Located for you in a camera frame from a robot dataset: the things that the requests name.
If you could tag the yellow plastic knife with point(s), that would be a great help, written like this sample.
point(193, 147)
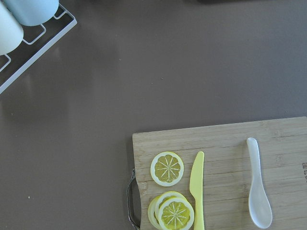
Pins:
point(196, 189)

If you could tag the pale white cup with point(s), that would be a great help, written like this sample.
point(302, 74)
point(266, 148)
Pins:
point(11, 32)

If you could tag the bamboo cutting board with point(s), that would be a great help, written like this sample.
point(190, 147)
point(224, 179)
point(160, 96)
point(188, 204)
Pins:
point(227, 170)

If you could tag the top stacked lemon slice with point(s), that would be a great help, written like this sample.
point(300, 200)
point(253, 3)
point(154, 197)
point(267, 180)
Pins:
point(176, 214)

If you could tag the white wire cup rack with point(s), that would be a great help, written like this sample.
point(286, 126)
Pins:
point(36, 41)

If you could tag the lower stacked lemon slice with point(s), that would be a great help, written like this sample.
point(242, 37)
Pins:
point(154, 205)

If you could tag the light blue cup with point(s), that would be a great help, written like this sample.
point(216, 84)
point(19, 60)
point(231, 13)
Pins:
point(32, 12)

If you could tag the single lemon slice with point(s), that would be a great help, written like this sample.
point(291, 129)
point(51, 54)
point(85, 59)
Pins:
point(167, 169)

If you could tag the white ceramic spoon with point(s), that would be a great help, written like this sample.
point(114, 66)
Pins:
point(259, 206)

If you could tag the stacked lemon slice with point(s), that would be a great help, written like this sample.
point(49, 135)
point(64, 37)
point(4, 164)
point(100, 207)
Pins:
point(176, 214)
point(154, 205)

